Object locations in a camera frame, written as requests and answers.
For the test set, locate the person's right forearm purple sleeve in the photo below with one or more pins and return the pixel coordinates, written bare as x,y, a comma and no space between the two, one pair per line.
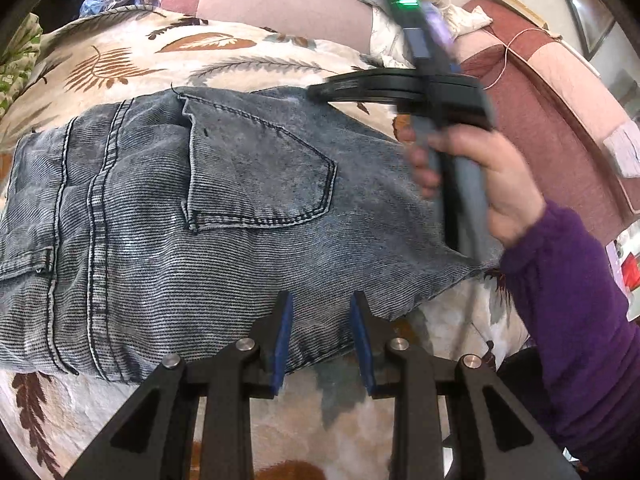
575,335

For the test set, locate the dark framed mirror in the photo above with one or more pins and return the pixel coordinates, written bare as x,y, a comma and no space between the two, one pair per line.
582,5

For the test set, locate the blue floral cloth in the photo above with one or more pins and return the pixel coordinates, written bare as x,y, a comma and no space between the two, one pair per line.
117,2

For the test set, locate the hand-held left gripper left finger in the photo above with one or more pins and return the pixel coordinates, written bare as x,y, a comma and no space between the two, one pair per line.
280,340

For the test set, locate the red box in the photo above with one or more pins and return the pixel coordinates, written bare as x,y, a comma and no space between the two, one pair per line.
631,272

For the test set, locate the wooden strip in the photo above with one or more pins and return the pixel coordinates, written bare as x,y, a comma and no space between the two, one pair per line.
515,2

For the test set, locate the leaf print fleece blanket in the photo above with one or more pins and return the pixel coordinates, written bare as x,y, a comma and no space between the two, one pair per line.
125,60

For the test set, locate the grey-blue denim pants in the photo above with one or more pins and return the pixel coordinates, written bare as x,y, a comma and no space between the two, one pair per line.
200,240

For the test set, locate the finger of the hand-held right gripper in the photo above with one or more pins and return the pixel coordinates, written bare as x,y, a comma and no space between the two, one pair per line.
365,87

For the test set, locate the green patterned cloth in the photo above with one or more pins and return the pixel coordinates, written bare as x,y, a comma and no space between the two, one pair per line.
17,60

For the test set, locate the white crumpled cloth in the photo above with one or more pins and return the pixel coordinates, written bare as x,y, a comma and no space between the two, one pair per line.
450,5

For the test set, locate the person's right hand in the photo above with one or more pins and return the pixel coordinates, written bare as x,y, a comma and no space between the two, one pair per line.
510,195

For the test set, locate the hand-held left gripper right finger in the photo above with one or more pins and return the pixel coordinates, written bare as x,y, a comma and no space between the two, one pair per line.
361,345

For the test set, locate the pale lilac cloth patch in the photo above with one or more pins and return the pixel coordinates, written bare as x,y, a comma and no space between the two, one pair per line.
624,150

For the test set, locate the black garment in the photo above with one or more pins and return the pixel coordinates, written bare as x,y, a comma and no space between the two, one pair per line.
70,2

